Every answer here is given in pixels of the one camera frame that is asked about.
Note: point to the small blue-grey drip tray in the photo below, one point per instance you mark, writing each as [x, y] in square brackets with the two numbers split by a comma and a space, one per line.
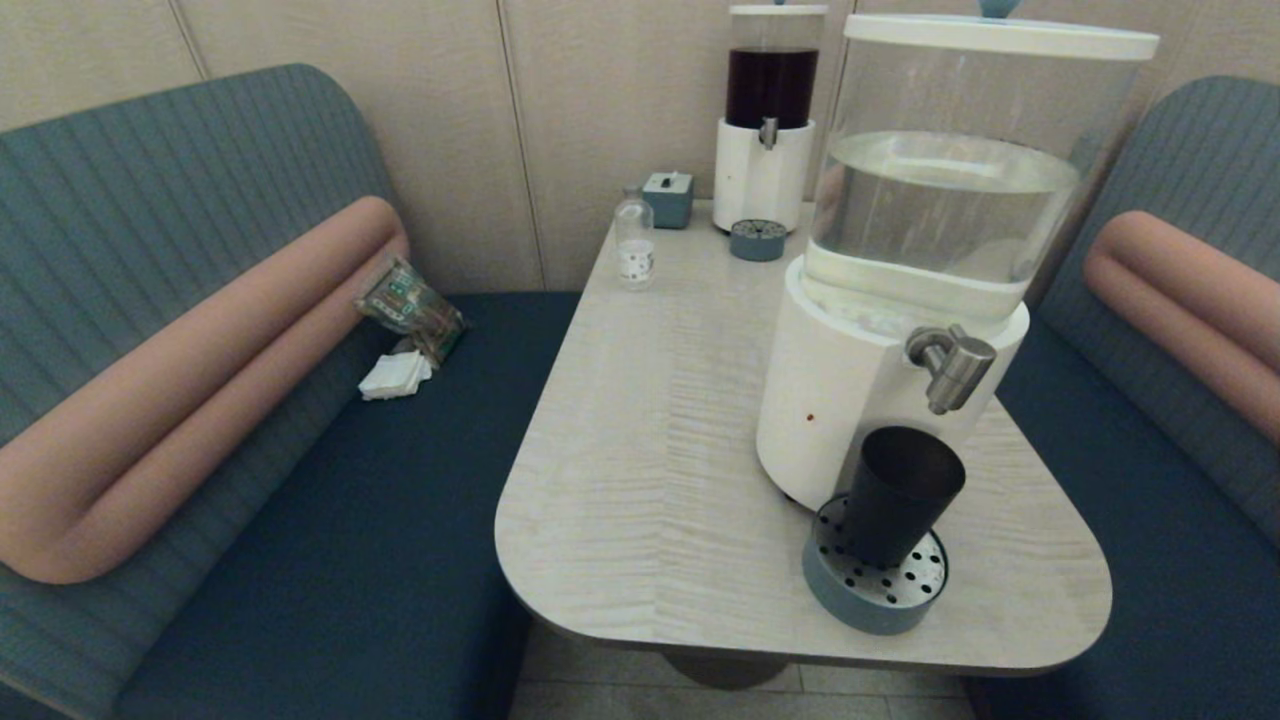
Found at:
[758, 242]

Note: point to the dark smoky plastic cup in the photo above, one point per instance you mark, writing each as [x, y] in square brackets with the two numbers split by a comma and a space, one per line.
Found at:
[895, 500]

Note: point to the silver metal dispenser tap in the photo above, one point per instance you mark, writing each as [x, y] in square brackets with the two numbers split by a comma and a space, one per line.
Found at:
[953, 365]

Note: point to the teal tissue box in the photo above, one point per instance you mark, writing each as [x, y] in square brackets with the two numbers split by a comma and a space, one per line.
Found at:
[667, 200]

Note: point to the teal upholstered booth bench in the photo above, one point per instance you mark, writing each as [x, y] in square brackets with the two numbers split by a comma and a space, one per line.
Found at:
[130, 200]
[1180, 560]

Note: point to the large white clear water dispenser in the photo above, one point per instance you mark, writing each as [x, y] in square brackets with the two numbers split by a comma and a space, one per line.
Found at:
[850, 380]

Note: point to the small white dark-drink dispenser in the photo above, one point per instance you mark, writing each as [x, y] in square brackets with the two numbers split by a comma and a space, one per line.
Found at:
[765, 170]

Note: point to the beige table pedestal base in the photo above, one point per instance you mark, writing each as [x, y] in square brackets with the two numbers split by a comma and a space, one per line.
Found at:
[725, 672]

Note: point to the large blue-grey perforated drip tray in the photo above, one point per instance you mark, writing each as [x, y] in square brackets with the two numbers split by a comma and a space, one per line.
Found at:
[860, 605]

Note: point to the green snack packet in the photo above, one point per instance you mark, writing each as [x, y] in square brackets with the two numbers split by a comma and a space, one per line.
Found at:
[405, 302]

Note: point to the white folded napkin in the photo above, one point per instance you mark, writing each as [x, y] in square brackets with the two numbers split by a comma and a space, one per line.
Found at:
[393, 375]

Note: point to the clear plastic bottle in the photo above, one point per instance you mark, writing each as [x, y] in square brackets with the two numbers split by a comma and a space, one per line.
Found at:
[634, 252]

